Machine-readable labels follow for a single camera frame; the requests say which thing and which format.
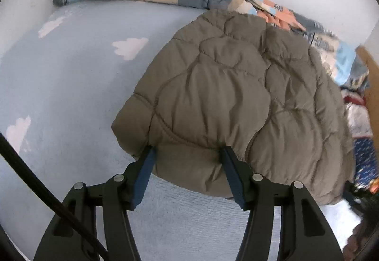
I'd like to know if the olive quilted hooded jacket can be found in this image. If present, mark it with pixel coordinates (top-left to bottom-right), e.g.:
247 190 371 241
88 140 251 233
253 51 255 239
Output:
112 10 355 205

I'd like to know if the person's right hand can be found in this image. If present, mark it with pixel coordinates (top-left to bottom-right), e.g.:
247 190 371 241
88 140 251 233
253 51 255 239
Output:
342 220 371 261

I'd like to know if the navy star pattern pillow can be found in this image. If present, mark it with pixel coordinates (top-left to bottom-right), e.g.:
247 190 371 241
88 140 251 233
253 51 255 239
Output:
354 138 378 189

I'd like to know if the red white patterned blanket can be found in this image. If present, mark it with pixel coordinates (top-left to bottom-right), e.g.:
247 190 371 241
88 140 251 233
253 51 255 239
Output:
341 89 373 138

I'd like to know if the light blue cloud bedsheet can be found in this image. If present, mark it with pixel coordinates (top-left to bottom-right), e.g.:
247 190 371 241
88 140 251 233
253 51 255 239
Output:
1 2 355 260

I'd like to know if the wooden headboard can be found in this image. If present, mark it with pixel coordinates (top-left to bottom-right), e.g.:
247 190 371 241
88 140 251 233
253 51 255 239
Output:
354 45 379 137

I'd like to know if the black cable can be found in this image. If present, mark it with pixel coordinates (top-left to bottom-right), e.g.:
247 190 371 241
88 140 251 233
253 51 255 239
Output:
0 131 111 261

